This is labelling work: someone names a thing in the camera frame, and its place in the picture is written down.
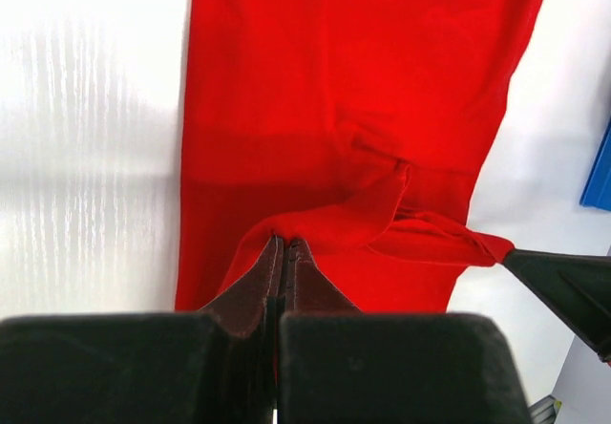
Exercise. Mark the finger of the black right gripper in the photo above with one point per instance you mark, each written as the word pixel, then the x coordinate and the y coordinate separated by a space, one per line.
pixel 576 288

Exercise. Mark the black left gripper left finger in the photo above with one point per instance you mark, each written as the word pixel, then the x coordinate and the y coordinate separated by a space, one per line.
pixel 213 365

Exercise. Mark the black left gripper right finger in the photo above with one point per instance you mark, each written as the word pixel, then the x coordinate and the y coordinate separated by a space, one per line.
pixel 339 365

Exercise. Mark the red t-shirt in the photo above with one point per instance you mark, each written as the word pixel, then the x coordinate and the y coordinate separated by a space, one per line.
pixel 359 126

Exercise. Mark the blue plastic bin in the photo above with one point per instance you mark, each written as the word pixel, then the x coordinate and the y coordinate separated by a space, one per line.
pixel 597 190

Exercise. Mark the aluminium frame rail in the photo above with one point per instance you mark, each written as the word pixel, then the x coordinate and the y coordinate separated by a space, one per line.
pixel 545 411

